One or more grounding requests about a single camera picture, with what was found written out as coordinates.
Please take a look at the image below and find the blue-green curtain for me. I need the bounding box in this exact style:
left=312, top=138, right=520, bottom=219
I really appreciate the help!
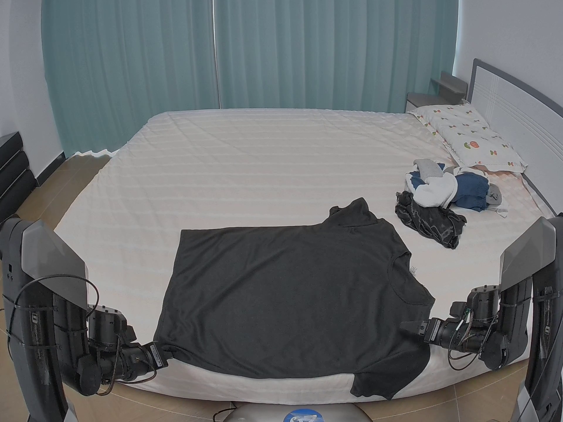
left=212, top=0, right=458, bottom=114
left=42, top=0, right=221, bottom=157

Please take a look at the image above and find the pile of clothes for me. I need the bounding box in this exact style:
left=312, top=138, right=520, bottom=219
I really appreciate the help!
left=405, top=159, right=508, bottom=216

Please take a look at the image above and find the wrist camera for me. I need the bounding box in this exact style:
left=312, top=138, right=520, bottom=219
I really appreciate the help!
left=115, top=322, right=138, bottom=347
left=449, top=302, right=473, bottom=324

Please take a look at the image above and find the black T-shirt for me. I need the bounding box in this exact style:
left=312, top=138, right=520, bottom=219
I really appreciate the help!
left=153, top=197, right=436, bottom=400

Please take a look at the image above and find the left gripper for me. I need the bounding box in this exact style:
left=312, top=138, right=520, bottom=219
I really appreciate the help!
left=116, top=340, right=171, bottom=380

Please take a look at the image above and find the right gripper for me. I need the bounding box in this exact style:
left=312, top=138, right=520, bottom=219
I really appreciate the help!
left=398, top=317, right=469, bottom=351

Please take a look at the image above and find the black chest of drawers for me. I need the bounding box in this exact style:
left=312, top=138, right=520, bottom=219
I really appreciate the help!
left=0, top=131, right=37, bottom=223

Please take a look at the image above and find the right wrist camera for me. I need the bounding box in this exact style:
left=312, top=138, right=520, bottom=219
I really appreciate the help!
left=449, top=302, right=473, bottom=324

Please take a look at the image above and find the black satin garment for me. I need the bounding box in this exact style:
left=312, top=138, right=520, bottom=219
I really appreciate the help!
left=394, top=191, right=468, bottom=249

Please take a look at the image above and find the bed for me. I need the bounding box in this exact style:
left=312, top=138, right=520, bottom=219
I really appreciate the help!
left=53, top=58, right=563, bottom=401

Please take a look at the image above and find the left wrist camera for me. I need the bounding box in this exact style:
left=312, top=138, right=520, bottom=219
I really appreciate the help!
left=115, top=322, right=138, bottom=347

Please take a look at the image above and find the grey bedside table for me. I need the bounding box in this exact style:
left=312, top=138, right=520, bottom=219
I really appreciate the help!
left=406, top=71, right=469, bottom=113

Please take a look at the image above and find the white printed pillow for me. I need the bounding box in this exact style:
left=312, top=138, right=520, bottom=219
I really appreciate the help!
left=407, top=100, right=528, bottom=174

